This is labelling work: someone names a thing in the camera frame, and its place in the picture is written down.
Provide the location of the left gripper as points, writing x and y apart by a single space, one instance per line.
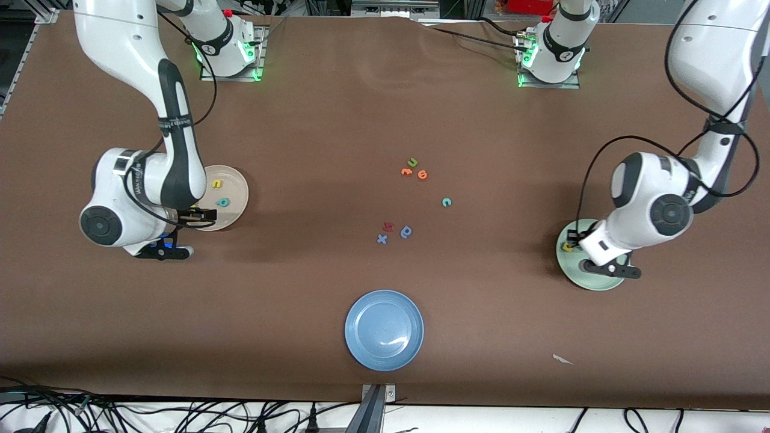
578 240

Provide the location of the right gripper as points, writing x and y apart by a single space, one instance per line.
191 216

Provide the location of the teal foam letter p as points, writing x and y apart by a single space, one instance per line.
227 202

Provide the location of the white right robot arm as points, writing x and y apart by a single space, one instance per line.
120 36

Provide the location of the pale green plate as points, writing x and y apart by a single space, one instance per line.
568 267

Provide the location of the beige brown plate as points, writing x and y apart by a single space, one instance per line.
236 186

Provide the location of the brown table cover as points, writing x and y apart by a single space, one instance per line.
120 300

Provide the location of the white paper scrap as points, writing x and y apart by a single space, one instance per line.
562 359

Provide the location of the blue foam letter a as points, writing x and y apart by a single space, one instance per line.
410 234

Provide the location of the blue plate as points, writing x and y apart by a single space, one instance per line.
384 331

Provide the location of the black power plug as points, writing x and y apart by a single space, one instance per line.
312 423
261 426

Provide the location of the red box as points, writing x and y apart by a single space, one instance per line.
529 6

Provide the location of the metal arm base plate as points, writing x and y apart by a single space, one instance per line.
260 60
574 83

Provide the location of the aluminium frame profile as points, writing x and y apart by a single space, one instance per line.
47 16

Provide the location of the metal table bracket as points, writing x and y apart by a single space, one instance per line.
374 409

